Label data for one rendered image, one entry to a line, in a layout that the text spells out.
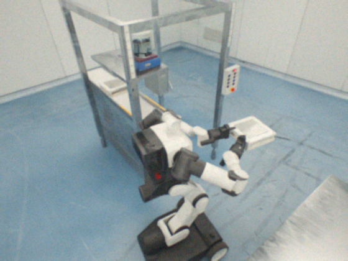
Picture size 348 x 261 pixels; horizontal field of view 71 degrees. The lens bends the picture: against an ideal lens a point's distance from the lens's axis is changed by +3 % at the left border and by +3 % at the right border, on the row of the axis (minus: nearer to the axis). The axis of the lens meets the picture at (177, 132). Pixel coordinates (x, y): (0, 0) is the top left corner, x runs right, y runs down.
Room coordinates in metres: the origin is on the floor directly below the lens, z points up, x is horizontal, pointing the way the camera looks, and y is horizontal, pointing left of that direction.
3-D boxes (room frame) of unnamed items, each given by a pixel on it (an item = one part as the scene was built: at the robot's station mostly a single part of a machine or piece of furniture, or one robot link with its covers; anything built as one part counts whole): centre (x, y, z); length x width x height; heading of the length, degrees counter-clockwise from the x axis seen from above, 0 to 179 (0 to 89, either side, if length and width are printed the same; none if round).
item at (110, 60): (1.92, 0.40, 1.36); 0.62 x 0.38 x 0.04; 38
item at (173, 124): (1.06, 0.03, 1.36); 0.10 x 0.07 x 0.09; 27
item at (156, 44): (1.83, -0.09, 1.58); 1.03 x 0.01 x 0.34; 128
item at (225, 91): (2.14, -0.53, 1.08); 0.17 x 0.06 x 0.26; 128
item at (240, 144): (1.16, -0.40, 1.07); 0.12 x 0.10 x 0.13; 149
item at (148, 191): (1.02, 0.12, 0.89); 0.28 x 0.13 x 0.18; 117
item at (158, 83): (1.85, 0.17, 1.25); 0.22 x 0.11 x 0.20; 38
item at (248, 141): (1.35, -0.53, 1.07); 0.25 x 0.24 x 0.02; 26
